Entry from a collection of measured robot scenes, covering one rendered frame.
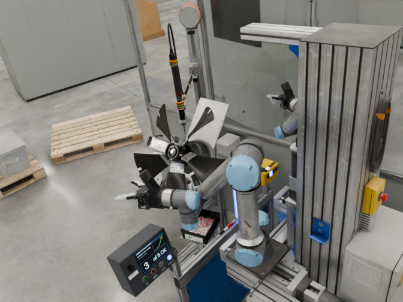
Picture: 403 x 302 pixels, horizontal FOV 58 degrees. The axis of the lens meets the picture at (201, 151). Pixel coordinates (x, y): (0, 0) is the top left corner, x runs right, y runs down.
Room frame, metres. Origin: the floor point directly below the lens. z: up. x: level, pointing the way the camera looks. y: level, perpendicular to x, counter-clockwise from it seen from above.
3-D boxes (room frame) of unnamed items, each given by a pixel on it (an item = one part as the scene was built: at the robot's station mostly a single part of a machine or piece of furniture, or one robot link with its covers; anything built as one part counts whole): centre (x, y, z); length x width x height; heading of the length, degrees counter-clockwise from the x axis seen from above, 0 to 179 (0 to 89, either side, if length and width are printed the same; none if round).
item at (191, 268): (1.61, -0.10, 0.82); 0.90 x 0.04 x 0.08; 134
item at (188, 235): (1.67, 0.07, 0.85); 0.22 x 0.17 x 0.07; 150
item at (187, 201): (1.21, 0.09, 1.43); 0.11 x 0.08 x 0.09; 68
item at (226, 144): (2.47, -0.20, 0.92); 0.17 x 0.16 x 0.11; 134
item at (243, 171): (1.11, -0.15, 1.41); 0.15 x 0.12 x 0.55; 158
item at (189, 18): (2.64, -0.05, 1.88); 0.16 x 0.07 x 0.16; 79
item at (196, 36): (2.64, -0.05, 0.90); 0.08 x 0.06 x 1.80; 79
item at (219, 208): (2.26, -0.06, 0.58); 0.09 x 0.05 x 1.15; 44
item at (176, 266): (1.31, 0.21, 0.96); 0.03 x 0.03 x 0.20; 44
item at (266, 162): (1.88, -0.38, 1.02); 0.16 x 0.10 x 0.11; 134
